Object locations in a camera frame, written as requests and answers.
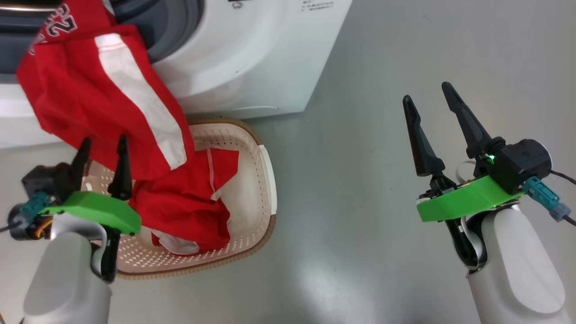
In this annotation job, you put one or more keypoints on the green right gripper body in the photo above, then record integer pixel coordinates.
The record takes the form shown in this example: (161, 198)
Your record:
(463, 202)

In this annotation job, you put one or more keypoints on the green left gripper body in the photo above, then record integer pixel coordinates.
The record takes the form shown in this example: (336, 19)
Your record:
(99, 208)

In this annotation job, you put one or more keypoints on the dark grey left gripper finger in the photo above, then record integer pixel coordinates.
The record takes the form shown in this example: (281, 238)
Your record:
(81, 164)
(121, 180)

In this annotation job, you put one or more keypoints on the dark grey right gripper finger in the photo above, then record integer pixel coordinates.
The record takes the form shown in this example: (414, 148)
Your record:
(420, 144)
(470, 126)

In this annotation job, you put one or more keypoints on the red and white jersey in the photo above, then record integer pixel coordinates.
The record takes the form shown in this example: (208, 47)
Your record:
(76, 90)

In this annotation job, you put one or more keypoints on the cream perforated laundry basket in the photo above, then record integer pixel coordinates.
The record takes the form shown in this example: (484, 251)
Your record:
(252, 180)

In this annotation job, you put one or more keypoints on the white front-load washing machine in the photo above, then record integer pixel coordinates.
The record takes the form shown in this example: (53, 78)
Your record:
(247, 67)

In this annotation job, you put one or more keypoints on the round drain filter cover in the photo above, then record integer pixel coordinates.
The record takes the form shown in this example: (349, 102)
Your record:
(265, 109)

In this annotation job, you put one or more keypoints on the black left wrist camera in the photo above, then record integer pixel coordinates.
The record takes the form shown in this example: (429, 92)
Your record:
(47, 180)

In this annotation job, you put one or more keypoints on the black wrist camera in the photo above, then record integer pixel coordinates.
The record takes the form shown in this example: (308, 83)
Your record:
(522, 162)
(47, 180)

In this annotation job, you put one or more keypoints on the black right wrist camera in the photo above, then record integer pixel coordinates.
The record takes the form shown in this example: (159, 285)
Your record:
(522, 162)

